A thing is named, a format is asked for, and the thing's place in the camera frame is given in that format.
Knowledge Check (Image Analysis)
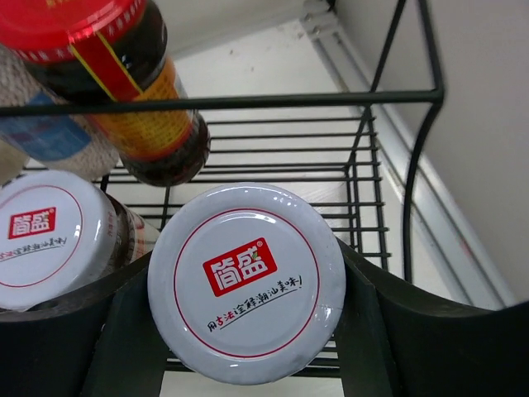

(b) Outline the grey-lid reddish sauce jar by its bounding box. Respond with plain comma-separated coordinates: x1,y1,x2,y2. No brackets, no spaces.
147,183,346,385

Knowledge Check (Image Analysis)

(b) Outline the black wire shelf rack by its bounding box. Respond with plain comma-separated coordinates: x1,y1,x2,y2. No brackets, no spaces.
0,0,446,380

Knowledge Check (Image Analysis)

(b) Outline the silver-lid blue-label jar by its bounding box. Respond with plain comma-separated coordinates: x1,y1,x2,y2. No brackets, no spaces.
1,48,119,180

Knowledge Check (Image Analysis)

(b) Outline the grey-lid dark sauce jar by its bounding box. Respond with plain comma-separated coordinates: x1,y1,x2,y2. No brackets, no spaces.
1,170,160,311

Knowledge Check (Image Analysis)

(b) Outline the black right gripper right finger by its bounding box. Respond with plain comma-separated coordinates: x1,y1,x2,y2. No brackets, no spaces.
334,243,528,396

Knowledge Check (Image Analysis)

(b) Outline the red-lid brown sauce bottle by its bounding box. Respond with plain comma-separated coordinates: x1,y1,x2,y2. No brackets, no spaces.
1,0,210,187

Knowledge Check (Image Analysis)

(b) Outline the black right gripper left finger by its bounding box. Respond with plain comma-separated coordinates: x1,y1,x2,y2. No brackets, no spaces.
1,255,169,396

